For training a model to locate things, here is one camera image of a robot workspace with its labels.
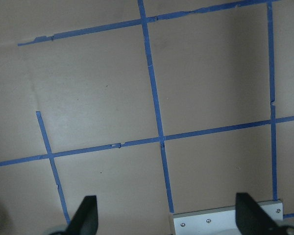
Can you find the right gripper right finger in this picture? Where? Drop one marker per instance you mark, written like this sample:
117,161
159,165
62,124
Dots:
251,219

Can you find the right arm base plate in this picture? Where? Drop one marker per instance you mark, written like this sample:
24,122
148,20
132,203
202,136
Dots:
219,221

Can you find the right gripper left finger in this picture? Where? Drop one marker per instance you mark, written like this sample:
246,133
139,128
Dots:
85,220

